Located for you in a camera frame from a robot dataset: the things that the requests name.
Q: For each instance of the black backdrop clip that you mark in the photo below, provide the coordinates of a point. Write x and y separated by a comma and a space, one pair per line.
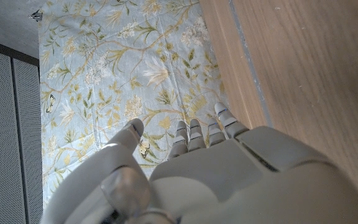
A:
36, 15

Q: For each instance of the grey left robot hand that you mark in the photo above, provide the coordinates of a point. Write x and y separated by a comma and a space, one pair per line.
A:
228, 180

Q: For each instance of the floral blue backdrop cloth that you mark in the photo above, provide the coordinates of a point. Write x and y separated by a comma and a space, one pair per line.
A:
120, 68

